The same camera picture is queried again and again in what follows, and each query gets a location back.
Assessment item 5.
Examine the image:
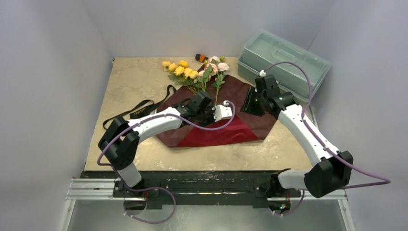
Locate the small orange black object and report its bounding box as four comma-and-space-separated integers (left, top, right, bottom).
195, 54, 209, 63

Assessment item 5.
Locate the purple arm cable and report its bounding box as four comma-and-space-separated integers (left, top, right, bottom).
97, 100, 237, 224
259, 61, 392, 218

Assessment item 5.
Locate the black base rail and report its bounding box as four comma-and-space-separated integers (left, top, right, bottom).
80, 170, 301, 211

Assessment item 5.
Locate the aluminium frame rail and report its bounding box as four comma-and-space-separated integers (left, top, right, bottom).
59, 105, 357, 231

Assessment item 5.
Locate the pink fake rose stem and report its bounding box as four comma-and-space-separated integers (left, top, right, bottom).
208, 56, 230, 103

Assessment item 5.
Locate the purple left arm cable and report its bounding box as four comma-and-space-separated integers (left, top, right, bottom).
97, 100, 237, 224

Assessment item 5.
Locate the yellow fake flower stem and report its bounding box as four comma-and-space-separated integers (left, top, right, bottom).
162, 60, 202, 94

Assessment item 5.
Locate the peach fake rose stem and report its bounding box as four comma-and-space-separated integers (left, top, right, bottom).
193, 59, 218, 91

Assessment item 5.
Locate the green plastic toolbox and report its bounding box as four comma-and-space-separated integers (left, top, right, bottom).
238, 30, 332, 102

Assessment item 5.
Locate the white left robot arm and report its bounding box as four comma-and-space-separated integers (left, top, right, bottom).
98, 91, 224, 197

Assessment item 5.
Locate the dark red wrapping paper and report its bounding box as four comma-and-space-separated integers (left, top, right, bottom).
156, 75, 277, 147

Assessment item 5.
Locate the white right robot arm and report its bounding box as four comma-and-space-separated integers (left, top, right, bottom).
241, 75, 354, 198

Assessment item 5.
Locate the black lanyard strap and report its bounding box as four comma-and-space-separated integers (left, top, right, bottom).
102, 84, 178, 130

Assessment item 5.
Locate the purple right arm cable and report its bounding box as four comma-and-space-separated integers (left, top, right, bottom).
259, 61, 392, 218

